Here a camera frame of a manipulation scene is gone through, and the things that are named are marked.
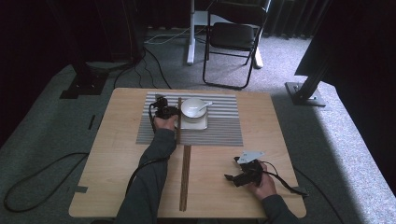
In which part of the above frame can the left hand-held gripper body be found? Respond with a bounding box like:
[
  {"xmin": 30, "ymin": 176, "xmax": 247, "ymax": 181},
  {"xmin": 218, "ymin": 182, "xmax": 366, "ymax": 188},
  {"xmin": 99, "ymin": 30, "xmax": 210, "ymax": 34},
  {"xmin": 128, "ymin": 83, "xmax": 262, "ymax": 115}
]
[{"xmin": 152, "ymin": 93, "xmax": 172, "ymax": 119}]

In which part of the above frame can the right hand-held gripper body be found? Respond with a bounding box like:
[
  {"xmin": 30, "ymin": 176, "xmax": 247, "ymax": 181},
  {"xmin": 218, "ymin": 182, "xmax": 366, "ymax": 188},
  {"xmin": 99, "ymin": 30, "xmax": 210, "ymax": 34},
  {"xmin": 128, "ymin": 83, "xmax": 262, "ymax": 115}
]
[{"xmin": 233, "ymin": 150, "xmax": 265, "ymax": 188}]

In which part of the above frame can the single brown wooden chopstick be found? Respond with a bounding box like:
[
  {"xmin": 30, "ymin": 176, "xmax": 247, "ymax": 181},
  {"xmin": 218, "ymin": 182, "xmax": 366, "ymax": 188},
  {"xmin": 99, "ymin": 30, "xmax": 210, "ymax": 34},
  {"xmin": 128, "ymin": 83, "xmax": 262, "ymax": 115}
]
[
  {"xmin": 178, "ymin": 97, "xmax": 183, "ymax": 146},
  {"xmin": 177, "ymin": 97, "xmax": 181, "ymax": 146}
]

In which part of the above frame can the row of brown chopsticks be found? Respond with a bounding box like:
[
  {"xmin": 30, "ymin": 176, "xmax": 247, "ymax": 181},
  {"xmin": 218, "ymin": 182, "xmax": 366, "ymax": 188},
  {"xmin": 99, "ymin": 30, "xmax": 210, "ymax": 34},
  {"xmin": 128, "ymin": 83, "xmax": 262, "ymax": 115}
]
[{"xmin": 178, "ymin": 145, "xmax": 192, "ymax": 213}]

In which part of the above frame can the person's left hand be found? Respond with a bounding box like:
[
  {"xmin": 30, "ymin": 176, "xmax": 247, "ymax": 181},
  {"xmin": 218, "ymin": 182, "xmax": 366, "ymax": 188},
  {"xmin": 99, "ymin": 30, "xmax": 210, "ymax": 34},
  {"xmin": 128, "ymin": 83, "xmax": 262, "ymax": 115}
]
[{"xmin": 153, "ymin": 114, "xmax": 179, "ymax": 132}]

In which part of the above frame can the person's right hand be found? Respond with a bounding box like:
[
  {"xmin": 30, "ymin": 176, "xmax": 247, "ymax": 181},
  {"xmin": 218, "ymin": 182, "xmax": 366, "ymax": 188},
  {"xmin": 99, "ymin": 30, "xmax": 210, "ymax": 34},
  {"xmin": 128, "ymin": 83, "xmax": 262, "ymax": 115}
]
[{"xmin": 247, "ymin": 161, "xmax": 278, "ymax": 201}]

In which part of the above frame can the white ceramic bowl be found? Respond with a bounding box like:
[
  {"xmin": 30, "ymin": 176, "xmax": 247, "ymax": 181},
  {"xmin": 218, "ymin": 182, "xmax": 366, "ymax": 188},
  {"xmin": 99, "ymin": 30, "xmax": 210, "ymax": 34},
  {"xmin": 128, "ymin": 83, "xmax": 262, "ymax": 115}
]
[{"xmin": 180, "ymin": 97, "xmax": 207, "ymax": 119}]

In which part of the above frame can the white square plate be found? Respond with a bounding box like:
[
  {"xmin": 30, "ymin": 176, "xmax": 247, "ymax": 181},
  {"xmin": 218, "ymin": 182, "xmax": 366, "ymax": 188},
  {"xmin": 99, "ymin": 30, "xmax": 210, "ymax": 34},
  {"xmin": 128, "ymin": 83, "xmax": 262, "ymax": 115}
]
[{"xmin": 174, "ymin": 104, "xmax": 209, "ymax": 131}]

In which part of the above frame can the grey striped placemat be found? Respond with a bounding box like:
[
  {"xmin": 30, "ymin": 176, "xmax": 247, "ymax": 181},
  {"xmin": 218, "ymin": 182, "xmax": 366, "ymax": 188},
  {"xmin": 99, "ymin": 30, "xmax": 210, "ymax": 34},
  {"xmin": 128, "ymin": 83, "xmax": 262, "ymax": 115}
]
[{"xmin": 135, "ymin": 91, "xmax": 244, "ymax": 147}]

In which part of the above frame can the white ceramic spoon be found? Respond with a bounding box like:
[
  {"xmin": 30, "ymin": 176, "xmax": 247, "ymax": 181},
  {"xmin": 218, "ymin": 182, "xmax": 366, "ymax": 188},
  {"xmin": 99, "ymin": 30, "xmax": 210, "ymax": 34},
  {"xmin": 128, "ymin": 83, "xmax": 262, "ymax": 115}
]
[{"xmin": 194, "ymin": 100, "xmax": 214, "ymax": 114}]

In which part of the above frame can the black stand base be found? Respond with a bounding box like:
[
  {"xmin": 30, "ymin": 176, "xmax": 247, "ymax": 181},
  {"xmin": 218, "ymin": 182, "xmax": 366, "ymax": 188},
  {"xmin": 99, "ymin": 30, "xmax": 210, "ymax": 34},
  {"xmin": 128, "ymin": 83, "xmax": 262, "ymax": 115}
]
[{"xmin": 59, "ymin": 62, "xmax": 109, "ymax": 100}]

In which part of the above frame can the black folding chair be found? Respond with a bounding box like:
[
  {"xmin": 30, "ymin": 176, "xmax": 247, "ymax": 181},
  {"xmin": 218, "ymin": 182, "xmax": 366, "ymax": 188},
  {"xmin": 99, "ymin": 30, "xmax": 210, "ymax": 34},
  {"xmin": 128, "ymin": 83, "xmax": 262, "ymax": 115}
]
[{"xmin": 202, "ymin": 0, "xmax": 272, "ymax": 91}]

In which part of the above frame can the pleated dark curtain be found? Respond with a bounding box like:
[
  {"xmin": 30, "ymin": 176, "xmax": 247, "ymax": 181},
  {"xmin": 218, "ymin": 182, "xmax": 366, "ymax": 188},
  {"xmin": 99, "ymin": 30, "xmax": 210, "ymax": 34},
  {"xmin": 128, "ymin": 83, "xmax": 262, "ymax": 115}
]
[{"xmin": 267, "ymin": 0, "xmax": 316, "ymax": 40}]

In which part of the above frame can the dark cloth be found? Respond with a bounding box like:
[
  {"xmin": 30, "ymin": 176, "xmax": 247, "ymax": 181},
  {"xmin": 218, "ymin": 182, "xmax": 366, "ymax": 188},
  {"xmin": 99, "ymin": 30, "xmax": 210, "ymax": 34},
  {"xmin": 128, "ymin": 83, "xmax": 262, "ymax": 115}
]
[{"xmin": 293, "ymin": 0, "xmax": 396, "ymax": 194}]

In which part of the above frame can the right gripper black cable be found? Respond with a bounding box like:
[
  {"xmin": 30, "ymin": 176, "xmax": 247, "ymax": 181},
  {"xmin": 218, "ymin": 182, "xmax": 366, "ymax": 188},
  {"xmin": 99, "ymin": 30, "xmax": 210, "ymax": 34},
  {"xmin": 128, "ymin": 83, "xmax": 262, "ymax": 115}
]
[{"xmin": 260, "ymin": 160, "xmax": 310, "ymax": 198}]

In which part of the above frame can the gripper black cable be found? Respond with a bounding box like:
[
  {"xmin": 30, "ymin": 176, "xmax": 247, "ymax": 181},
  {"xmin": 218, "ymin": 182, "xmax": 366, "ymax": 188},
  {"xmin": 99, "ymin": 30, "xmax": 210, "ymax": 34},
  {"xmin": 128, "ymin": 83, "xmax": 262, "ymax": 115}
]
[
  {"xmin": 125, "ymin": 102, "xmax": 171, "ymax": 199},
  {"xmin": 260, "ymin": 160, "xmax": 310, "ymax": 198}
]

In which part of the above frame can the thin black floor cable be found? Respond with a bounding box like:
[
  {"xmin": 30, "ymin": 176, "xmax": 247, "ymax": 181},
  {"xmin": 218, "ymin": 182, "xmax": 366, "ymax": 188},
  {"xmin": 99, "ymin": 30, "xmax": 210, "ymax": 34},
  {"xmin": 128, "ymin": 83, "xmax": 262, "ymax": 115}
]
[
  {"xmin": 112, "ymin": 49, "xmax": 148, "ymax": 90},
  {"xmin": 143, "ymin": 46, "xmax": 173, "ymax": 91}
]

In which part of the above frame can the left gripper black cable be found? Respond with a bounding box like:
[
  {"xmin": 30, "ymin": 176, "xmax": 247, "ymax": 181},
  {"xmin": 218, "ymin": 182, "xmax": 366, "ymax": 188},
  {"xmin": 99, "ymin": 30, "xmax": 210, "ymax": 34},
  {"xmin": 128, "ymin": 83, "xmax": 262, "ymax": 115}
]
[{"xmin": 125, "ymin": 102, "xmax": 171, "ymax": 199}]

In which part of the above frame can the white floor cable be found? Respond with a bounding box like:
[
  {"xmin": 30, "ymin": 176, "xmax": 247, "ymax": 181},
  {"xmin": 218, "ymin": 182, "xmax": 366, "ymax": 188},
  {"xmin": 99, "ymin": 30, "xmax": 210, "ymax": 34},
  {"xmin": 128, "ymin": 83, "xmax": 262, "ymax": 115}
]
[{"xmin": 144, "ymin": 26, "xmax": 191, "ymax": 45}]

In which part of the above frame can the metal stand with base plate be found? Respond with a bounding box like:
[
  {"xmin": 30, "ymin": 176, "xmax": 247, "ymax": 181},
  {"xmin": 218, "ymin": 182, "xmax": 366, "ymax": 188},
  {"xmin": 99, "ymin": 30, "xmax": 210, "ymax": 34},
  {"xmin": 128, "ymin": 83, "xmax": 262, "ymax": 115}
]
[{"xmin": 285, "ymin": 59, "xmax": 331, "ymax": 107}]

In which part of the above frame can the thick black floor cable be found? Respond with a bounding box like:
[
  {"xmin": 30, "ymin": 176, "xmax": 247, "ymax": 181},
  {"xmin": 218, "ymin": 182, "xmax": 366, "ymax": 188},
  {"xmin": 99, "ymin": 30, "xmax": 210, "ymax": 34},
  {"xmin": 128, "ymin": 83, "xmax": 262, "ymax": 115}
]
[{"xmin": 3, "ymin": 151, "xmax": 91, "ymax": 214}]

